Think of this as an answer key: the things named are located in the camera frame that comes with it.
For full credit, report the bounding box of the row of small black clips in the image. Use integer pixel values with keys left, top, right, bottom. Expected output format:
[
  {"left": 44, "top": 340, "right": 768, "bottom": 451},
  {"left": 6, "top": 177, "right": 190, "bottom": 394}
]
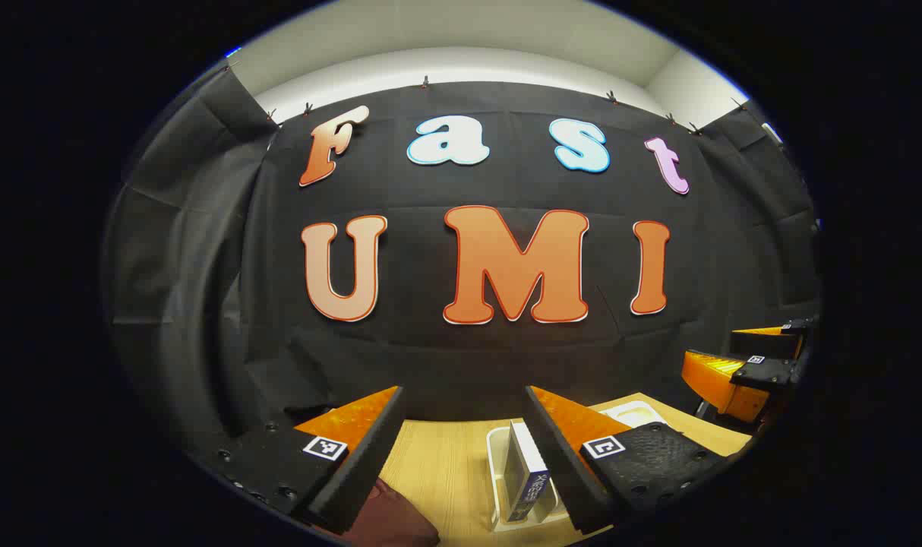
[{"left": 222, "top": 59, "right": 747, "bottom": 136}]

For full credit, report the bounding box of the white bookshelf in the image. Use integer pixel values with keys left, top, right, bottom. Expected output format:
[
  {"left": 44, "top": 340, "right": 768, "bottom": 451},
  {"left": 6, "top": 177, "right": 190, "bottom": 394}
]
[{"left": 485, "top": 400, "right": 668, "bottom": 533}]

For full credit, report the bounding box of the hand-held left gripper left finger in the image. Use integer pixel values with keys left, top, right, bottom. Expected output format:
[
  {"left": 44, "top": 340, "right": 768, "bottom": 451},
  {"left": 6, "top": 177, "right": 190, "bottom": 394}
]
[{"left": 193, "top": 385, "right": 407, "bottom": 534}]

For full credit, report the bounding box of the black backdrop cloth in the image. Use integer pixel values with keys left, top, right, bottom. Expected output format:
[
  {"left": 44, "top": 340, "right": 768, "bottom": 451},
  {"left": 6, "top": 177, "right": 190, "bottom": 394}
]
[{"left": 103, "top": 65, "right": 823, "bottom": 464}]

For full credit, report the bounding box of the maroon schoolbag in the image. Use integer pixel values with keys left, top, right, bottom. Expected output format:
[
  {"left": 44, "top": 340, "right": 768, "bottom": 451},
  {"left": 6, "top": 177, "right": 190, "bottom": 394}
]
[{"left": 339, "top": 477, "right": 440, "bottom": 547}]

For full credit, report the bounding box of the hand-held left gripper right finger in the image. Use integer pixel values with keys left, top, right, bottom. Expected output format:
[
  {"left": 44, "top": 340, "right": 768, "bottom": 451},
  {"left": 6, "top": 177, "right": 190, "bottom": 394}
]
[{"left": 525, "top": 385, "right": 739, "bottom": 534}]

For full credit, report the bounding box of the blue book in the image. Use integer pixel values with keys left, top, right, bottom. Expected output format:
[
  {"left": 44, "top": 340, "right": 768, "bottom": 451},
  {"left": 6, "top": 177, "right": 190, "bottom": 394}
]
[{"left": 501, "top": 420, "right": 552, "bottom": 523}]

